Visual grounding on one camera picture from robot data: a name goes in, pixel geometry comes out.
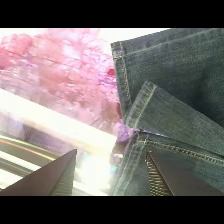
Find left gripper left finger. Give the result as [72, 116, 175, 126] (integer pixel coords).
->
[0, 148, 78, 197]

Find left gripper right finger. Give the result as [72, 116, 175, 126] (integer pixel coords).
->
[145, 150, 224, 197]

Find blue jeans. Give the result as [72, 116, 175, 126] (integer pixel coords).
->
[110, 27, 224, 197]

